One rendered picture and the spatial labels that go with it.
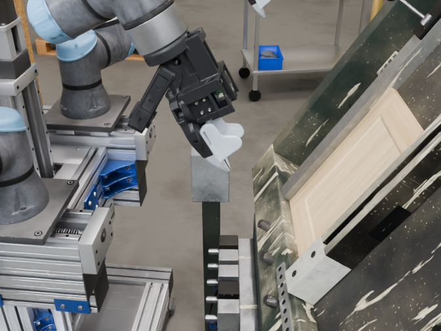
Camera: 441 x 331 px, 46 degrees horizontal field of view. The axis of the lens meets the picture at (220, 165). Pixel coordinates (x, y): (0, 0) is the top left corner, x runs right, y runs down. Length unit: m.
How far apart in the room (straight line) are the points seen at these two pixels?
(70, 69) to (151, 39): 0.88
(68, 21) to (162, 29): 0.13
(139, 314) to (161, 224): 0.85
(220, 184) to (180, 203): 1.33
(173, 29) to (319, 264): 0.60
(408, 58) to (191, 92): 0.72
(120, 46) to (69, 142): 0.33
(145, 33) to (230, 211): 2.25
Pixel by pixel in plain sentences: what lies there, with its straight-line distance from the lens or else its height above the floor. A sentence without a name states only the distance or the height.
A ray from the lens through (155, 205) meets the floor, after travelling 2.92.
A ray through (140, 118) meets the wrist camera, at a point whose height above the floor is 1.40.
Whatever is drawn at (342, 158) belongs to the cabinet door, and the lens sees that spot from 1.32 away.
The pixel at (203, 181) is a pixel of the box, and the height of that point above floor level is 0.83.
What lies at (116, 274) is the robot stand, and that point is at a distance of 2.20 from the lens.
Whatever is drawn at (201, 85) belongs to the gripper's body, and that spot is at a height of 1.46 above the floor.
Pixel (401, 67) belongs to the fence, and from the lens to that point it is 1.31.
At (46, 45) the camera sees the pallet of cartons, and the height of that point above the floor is 0.09.
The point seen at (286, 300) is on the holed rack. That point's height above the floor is 0.89.
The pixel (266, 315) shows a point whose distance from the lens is 1.22.
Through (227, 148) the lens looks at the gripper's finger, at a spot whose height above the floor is 1.36.
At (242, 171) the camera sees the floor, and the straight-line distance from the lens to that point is 3.19.
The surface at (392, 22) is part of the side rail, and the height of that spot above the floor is 1.32.
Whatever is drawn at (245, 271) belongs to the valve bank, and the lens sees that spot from 1.44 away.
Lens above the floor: 1.73
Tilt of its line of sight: 32 degrees down
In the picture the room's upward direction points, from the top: straight up
